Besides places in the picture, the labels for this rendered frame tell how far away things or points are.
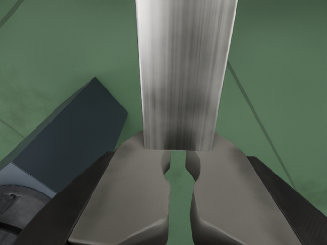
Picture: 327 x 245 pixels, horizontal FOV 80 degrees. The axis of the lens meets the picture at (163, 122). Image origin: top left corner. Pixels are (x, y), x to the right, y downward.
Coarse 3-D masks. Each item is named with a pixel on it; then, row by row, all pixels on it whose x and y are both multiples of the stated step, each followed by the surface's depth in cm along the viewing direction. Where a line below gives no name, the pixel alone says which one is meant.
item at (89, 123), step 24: (72, 96) 92; (96, 96) 89; (48, 120) 73; (72, 120) 69; (96, 120) 81; (120, 120) 97; (24, 144) 59; (48, 144) 57; (72, 144) 64; (96, 144) 74; (0, 168) 51; (24, 168) 48; (48, 168) 53; (72, 168) 60; (48, 192) 52
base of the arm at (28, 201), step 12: (0, 192) 49; (12, 192) 49; (24, 192) 49; (36, 192) 51; (0, 204) 47; (12, 204) 47; (24, 204) 48; (36, 204) 50; (0, 216) 45; (12, 216) 46; (24, 216) 47; (0, 228) 44; (12, 228) 45
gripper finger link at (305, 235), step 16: (256, 160) 8; (272, 176) 7; (272, 192) 7; (288, 192) 7; (288, 208) 6; (304, 208) 6; (304, 224) 6; (320, 224) 6; (304, 240) 5; (320, 240) 5
